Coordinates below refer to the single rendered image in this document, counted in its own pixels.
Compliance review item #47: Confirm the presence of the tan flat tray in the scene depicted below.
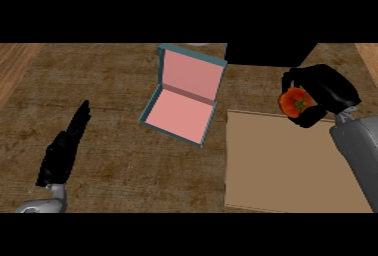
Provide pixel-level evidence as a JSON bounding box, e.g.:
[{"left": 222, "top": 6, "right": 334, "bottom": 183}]
[{"left": 224, "top": 109, "right": 374, "bottom": 214}]

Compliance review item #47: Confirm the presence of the black appliance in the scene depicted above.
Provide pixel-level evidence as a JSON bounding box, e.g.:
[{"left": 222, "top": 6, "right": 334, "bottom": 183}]
[{"left": 224, "top": 42, "right": 318, "bottom": 68}]

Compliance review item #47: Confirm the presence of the red tomato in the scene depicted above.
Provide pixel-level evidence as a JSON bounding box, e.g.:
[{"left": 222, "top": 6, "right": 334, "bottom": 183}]
[{"left": 277, "top": 86, "right": 314, "bottom": 119}]

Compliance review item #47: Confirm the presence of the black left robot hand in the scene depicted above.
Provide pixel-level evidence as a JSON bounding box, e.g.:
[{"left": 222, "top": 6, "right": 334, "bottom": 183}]
[{"left": 35, "top": 99, "right": 92, "bottom": 188}]

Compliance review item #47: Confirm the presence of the open pink teal box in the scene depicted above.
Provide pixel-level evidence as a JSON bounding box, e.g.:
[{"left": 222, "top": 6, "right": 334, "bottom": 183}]
[{"left": 138, "top": 43, "right": 228, "bottom": 148}]

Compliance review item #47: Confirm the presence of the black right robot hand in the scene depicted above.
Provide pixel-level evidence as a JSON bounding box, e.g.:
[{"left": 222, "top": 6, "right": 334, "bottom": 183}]
[{"left": 280, "top": 63, "right": 363, "bottom": 129}]

